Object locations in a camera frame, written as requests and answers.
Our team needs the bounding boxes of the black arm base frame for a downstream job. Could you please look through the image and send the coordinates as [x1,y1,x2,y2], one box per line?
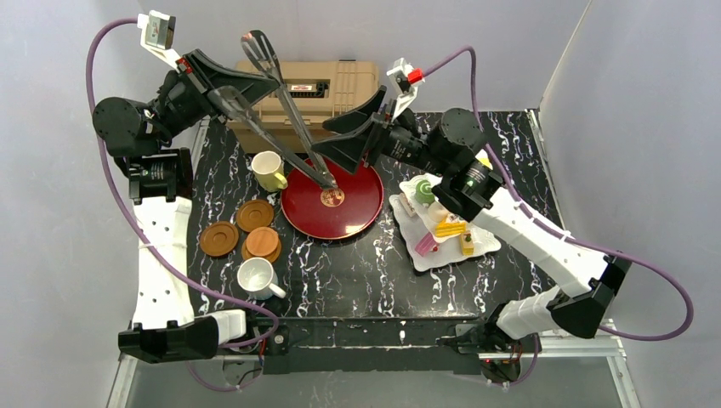
[205,314,542,384]

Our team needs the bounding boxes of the white mug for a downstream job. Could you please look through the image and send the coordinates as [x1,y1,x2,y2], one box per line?
[236,258,287,301]

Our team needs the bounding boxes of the pale yellow mug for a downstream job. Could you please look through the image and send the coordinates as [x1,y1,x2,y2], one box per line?
[251,150,288,192]

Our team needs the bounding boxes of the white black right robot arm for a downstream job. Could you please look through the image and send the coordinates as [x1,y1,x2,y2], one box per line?
[312,87,630,339]

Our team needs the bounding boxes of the white three-tier cake stand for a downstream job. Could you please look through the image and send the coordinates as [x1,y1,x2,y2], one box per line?
[389,173,502,272]

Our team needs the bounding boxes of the white round cake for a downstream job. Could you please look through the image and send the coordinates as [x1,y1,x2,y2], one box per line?
[428,201,450,224]

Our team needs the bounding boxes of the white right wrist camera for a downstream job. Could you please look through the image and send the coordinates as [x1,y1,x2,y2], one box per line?
[386,58,424,120]

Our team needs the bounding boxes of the yellow rectangular cake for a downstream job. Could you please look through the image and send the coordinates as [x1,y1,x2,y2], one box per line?
[458,231,475,257]

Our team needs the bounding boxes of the white triangular cake slice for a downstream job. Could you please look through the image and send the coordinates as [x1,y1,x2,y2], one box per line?
[399,193,417,218]

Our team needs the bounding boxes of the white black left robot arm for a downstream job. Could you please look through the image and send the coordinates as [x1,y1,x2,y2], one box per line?
[90,50,280,363]

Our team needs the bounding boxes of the dark brown coaster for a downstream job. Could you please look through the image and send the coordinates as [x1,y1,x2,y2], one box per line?
[199,221,240,257]

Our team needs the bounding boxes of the light wooden coaster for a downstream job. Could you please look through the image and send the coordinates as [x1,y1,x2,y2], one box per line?
[241,227,281,263]

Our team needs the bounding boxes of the round red tray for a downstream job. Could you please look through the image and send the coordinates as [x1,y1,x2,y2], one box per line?
[281,162,384,240]

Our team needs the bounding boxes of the brown wooden coaster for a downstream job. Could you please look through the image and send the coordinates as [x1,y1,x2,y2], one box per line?
[236,200,275,233]

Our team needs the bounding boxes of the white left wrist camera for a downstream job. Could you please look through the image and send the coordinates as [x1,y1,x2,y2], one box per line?
[137,10,180,70]

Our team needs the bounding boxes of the yellow triangular cake slice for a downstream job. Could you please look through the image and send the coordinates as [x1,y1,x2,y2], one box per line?
[434,215,467,238]

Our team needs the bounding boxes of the tan plastic toolbox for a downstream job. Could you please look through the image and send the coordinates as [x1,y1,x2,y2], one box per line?
[253,60,379,154]

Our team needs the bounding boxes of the pink rectangular cake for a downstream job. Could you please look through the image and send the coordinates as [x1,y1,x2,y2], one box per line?
[414,232,438,257]

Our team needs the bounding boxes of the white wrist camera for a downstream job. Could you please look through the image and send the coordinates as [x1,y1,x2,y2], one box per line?
[386,58,424,120]
[137,10,180,70]

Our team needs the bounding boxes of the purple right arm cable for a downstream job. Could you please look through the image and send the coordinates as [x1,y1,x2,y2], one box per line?
[411,44,695,388]

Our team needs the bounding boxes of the black tongs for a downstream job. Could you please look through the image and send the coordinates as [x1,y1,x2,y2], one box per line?
[207,30,338,190]

